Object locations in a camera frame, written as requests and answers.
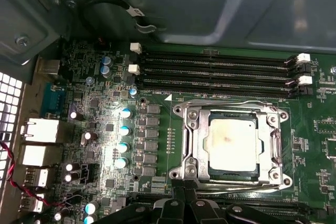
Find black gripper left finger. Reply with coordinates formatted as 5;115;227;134
93;180;185;224

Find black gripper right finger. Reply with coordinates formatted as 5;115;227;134
185;180;274;224

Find metal wire locking lever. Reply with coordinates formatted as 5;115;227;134
187;99;281;113
183;180;286;191

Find metal socket cover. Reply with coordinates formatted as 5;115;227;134
183;105;283;185

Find silver CPU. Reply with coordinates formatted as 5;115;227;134
208;112;259;175

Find CPU socket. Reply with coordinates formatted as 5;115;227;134
169;100;293;190

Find black RAM slot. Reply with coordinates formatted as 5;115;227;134
131;77;314;99
130;191;320;205
128;63;314;86
131;56;314;74
130;42;312;65
259;201;325;218

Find green motherboard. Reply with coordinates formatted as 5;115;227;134
15;39;336;224

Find silver rear port block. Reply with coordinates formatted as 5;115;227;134
36;58;61;76
18;144;64;167
20;118;61;145
21;193;45;214
25;167;50;188

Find blue port connector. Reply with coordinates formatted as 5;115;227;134
42;82;67;119

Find black and grey PC case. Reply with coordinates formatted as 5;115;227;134
0;0;336;224

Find red black twisted wire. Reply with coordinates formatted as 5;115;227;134
0;141;68;209

